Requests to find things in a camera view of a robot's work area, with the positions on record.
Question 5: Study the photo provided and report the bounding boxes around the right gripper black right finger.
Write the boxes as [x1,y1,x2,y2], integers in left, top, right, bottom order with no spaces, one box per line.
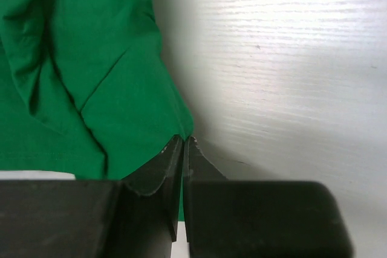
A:
[183,137,227,243]

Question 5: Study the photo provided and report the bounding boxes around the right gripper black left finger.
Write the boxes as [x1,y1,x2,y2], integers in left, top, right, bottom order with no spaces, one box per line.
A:
[122,135,183,242]

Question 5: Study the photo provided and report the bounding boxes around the green t shirt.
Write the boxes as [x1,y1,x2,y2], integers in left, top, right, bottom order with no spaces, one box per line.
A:
[0,0,195,221]

